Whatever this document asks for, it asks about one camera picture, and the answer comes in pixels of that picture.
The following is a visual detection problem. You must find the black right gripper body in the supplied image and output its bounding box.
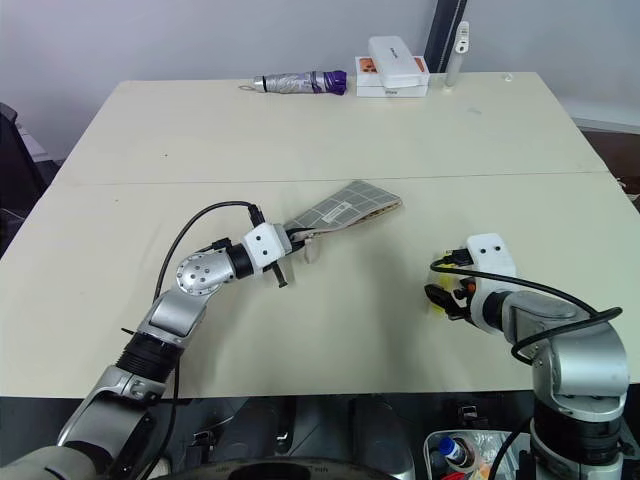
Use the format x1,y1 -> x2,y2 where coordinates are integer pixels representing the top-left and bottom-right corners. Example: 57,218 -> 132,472
442,277 -> 476,322

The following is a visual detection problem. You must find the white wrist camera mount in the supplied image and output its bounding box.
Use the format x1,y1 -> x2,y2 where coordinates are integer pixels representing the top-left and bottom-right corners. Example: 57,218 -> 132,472
465,232 -> 518,334
242,223 -> 294,276

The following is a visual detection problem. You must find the white plastic bin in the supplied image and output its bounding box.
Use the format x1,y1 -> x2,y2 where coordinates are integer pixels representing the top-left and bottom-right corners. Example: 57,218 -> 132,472
423,428 -> 534,480

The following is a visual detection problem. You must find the yellow highlighter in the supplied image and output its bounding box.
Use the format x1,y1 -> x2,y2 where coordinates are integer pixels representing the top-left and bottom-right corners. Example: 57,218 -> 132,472
427,257 -> 450,317

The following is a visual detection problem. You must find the folded silver purple umbrella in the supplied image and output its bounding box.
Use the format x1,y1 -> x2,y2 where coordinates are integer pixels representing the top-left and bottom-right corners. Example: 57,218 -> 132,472
238,69 -> 349,96

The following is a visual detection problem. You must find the light grey upright post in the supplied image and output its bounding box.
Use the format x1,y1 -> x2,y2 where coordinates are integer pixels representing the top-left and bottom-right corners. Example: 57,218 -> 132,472
444,49 -> 464,95

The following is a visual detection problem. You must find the white bottle blue cap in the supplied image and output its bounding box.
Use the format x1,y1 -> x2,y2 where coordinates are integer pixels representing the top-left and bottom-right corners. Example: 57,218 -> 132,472
437,436 -> 474,471

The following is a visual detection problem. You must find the white flat phone box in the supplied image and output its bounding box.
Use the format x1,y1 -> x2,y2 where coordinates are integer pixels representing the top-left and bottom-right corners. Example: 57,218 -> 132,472
356,73 -> 430,99

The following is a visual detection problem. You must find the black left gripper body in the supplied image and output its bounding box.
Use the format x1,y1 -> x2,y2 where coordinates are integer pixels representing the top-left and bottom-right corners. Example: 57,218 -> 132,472
272,227 -> 297,290

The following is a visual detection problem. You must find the white oblong box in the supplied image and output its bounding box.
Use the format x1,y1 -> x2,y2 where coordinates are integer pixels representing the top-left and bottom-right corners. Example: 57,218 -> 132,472
368,35 -> 424,89

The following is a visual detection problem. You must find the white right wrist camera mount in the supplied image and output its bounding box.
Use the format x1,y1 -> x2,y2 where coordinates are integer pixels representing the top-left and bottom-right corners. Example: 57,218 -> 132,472
465,232 -> 518,334

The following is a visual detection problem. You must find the orange print flat box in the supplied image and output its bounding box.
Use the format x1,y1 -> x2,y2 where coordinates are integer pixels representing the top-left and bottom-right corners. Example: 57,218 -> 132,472
354,55 -> 431,77

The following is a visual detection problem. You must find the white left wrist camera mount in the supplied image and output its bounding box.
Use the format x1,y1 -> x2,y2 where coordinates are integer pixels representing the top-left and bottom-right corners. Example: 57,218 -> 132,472
242,223 -> 294,276

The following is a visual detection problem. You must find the dark upright panel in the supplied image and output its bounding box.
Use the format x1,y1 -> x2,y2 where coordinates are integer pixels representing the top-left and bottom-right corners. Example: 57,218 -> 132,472
424,0 -> 469,76

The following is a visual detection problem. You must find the black chair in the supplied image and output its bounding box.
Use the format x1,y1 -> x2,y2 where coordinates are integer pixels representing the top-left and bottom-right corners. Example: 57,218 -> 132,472
0,102 -> 64,251

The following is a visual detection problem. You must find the grey grid fabric pouch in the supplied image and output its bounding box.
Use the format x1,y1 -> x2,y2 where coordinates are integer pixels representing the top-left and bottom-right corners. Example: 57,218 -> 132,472
282,179 -> 404,264

